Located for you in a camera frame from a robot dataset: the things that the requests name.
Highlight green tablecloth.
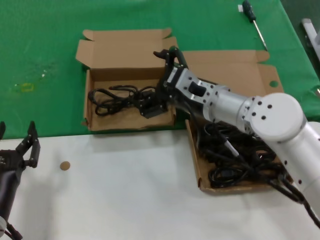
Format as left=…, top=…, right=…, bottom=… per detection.
left=0, top=0, right=320, bottom=141

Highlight red and black arm cable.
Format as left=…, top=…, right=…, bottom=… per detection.
left=0, top=221, right=23, bottom=240

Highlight cardboard box with torn rim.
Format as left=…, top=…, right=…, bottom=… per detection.
left=74, top=27, right=180, bottom=132

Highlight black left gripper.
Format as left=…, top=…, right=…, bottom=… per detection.
left=0, top=120, right=41, bottom=174

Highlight grey metal frame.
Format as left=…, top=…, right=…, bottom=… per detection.
left=301, top=18, right=320, bottom=60

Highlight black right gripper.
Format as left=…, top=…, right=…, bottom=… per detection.
left=138, top=45, right=188, bottom=120

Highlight black power cable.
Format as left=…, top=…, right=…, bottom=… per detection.
left=88, top=84, right=163, bottom=118

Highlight tangled black power cables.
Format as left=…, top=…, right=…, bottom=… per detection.
left=196, top=119, right=293, bottom=189

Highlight large brown cardboard box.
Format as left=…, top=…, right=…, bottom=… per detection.
left=169, top=49, right=293, bottom=194

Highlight arm cable with silver connector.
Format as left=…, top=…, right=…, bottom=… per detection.
left=174, top=97, right=245, bottom=163

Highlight black-handled screwdriver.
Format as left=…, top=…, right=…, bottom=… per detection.
left=241, top=0, right=268, bottom=51

